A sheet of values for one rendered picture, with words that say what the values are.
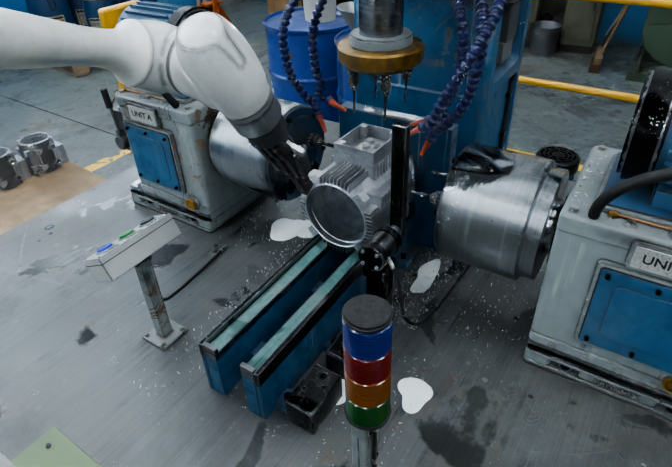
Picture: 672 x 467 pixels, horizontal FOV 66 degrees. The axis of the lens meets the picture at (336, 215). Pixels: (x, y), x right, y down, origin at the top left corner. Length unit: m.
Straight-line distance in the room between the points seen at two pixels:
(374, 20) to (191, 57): 0.42
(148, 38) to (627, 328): 0.91
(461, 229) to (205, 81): 0.54
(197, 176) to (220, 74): 0.65
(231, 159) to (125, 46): 0.51
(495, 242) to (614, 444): 0.40
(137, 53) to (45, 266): 0.83
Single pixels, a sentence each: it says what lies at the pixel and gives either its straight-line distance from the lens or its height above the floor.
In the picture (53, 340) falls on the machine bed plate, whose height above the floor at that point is 0.80.
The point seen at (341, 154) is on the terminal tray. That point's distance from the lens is 1.13.
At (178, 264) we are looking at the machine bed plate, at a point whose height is 0.80.
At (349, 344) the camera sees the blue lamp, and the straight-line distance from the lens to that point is 0.62.
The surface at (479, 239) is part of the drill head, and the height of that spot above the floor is 1.05.
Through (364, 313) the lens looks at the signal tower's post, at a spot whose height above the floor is 1.22.
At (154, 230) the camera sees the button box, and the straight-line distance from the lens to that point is 1.06.
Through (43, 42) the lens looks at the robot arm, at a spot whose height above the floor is 1.50.
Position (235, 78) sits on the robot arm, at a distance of 0.79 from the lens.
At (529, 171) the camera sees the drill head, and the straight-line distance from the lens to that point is 1.02.
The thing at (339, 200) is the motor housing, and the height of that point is 0.97.
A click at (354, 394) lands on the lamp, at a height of 1.09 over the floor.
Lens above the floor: 1.65
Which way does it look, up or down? 35 degrees down
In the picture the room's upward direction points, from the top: 3 degrees counter-clockwise
